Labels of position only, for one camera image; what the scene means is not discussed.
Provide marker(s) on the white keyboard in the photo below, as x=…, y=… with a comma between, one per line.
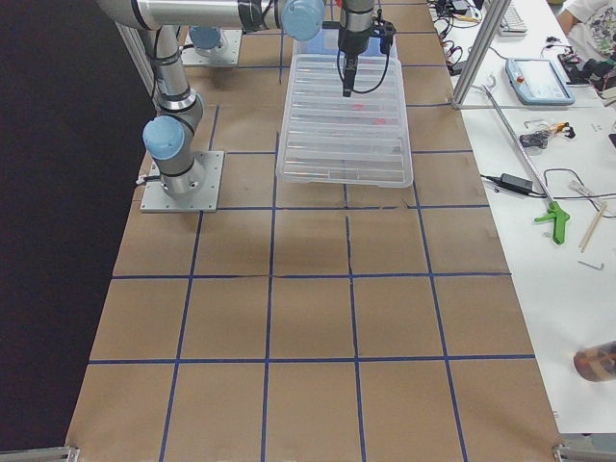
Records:
x=511, y=24

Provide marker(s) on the robot arm at lid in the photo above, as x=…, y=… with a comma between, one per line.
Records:
x=177, y=34

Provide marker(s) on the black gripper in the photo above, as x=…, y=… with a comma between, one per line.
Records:
x=350, y=42

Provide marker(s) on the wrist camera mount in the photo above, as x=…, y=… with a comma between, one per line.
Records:
x=384, y=31

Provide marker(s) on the green handled reacher tool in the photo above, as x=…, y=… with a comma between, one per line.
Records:
x=554, y=211

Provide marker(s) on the aluminium frame post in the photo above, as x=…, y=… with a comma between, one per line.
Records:
x=490, y=24

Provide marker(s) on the clear plastic box lid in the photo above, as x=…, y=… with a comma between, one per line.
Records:
x=323, y=140

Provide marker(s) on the black power adapter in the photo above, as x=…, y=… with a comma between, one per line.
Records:
x=516, y=184

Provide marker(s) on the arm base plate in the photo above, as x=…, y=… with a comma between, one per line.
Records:
x=227, y=55
x=197, y=190

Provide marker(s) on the person in patterned shirt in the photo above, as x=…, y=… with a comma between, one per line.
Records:
x=589, y=26

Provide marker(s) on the clear plastic storage box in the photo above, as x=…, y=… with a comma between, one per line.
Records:
x=306, y=29

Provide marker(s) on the teach pendant tablet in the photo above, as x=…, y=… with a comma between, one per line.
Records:
x=537, y=82

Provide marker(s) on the brown cylindrical container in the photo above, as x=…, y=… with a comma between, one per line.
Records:
x=596, y=363

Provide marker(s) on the wooden chopstick pair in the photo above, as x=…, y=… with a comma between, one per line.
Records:
x=591, y=228

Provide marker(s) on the blue plastic tray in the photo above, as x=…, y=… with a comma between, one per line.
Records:
x=325, y=42

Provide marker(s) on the silver hex key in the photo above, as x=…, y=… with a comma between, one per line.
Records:
x=599, y=267

